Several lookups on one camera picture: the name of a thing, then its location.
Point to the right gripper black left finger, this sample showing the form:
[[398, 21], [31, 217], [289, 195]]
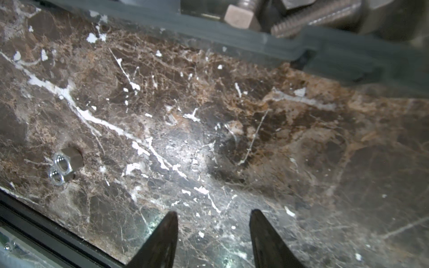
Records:
[[159, 249]]

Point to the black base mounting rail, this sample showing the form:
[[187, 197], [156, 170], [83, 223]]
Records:
[[57, 244]]

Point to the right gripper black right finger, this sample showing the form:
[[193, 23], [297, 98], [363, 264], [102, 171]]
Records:
[[269, 249]]

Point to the silver hex bolt lower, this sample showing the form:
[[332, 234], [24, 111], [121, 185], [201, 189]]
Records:
[[360, 16]]

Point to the small silver hex nut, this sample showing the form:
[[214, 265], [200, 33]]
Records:
[[57, 178]]

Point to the silver hex bolt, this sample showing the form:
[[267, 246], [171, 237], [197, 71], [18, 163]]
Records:
[[360, 16], [244, 14]]

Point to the clear plastic compartment organizer box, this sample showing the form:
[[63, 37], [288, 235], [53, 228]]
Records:
[[351, 59]]

